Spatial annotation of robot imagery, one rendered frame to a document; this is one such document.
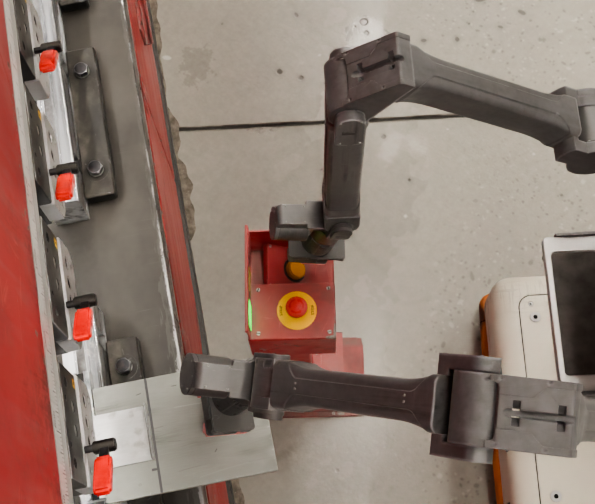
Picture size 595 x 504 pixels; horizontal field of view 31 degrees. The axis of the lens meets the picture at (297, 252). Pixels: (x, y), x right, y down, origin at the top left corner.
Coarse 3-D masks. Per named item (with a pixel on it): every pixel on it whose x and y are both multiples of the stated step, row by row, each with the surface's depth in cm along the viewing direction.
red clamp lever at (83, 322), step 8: (80, 296) 146; (88, 296) 145; (72, 304) 146; (80, 304) 145; (88, 304) 145; (96, 304) 146; (80, 312) 142; (88, 312) 142; (80, 320) 141; (88, 320) 141; (80, 328) 139; (88, 328) 139; (80, 336) 138; (88, 336) 139
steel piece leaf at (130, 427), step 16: (96, 416) 166; (112, 416) 166; (128, 416) 166; (144, 416) 166; (96, 432) 166; (112, 432) 166; (128, 432) 166; (144, 432) 165; (128, 448) 165; (144, 448) 165; (128, 464) 164
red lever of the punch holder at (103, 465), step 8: (104, 440) 139; (112, 440) 139; (88, 448) 139; (96, 448) 139; (104, 448) 138; (112, 448) 139; (104, 456) 137; (96, 464) 135; (104, 464) 135; (112, 464) 136; (96, 472) 134; (104, 472) 134; (112, 472) 135; (96, 480) 133; (104, 480) 133; (112, 480) 134; (96, 488) 132; (104, 488) 132; (112, 488) 133
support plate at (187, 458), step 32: (128, 384) 168; (160, 384) 168; (160, 416) 166; (192, 416) 166; (160, 448) 165; (192, 448) 165; (224, 448) 164; (256, 448) 164; (128, 480) 163; (192, 480) 163; (224, 480) 163
